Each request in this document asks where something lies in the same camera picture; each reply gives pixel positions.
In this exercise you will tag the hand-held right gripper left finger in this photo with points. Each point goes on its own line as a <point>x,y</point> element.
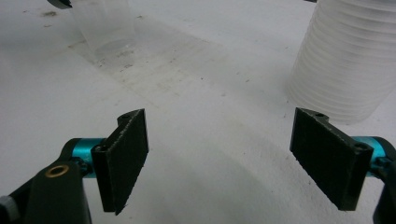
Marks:
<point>121,161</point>

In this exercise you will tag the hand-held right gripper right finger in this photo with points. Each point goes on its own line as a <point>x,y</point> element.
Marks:
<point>330,158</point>

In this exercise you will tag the single clear plastic cup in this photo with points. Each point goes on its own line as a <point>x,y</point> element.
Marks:
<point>106,25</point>

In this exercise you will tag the stack of clear plastic cups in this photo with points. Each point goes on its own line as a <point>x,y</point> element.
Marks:
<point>348,62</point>

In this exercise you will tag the white foam mat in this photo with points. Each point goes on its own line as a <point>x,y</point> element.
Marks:
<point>202,124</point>

